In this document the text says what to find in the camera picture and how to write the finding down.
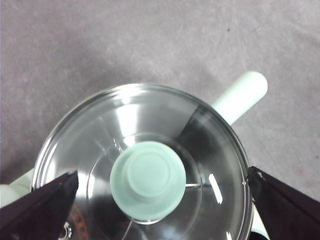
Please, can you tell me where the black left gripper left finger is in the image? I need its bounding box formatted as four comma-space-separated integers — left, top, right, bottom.
0, 170, 79, 240

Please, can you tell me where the glass lid with green knob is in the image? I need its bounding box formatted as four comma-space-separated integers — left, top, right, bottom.
31, 83, 253, 240

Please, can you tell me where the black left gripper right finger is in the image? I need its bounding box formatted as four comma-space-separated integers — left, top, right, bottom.
246, 165, 320, 240

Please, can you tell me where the mint green steamer pot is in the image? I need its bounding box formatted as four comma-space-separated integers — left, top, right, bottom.
29, 71, 269, 240

